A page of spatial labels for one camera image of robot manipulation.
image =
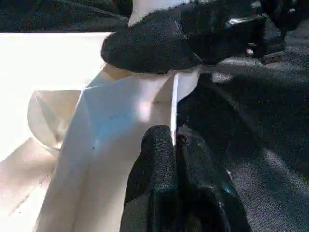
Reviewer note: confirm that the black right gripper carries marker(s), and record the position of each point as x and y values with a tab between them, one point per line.
229	29

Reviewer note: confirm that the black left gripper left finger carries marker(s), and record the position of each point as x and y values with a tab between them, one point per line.
154	181

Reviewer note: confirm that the white plastic table top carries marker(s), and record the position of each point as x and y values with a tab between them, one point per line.
48	60

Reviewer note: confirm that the black glossy mat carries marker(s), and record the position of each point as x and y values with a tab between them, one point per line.
253	133

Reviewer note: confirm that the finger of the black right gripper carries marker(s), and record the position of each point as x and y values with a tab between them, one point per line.
144	50

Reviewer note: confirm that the white plastic table leg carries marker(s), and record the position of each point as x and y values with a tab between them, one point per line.
149	9

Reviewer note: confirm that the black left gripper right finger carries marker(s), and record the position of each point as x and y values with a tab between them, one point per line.
202	193

